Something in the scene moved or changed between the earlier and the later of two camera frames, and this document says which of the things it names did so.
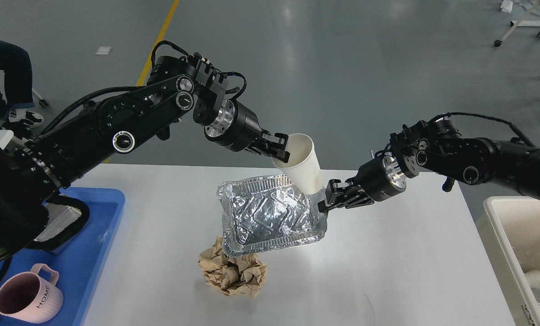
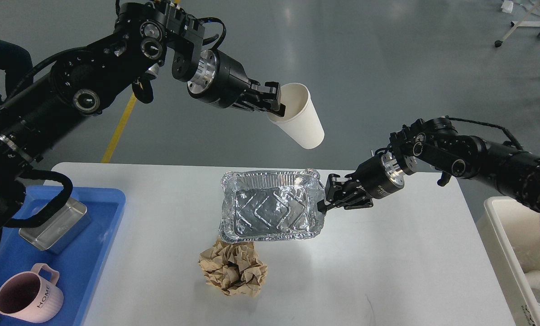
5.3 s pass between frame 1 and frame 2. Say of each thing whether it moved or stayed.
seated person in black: stayed
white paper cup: moved
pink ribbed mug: stayed
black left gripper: moved
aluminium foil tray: moved
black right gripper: stayed
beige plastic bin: stayed
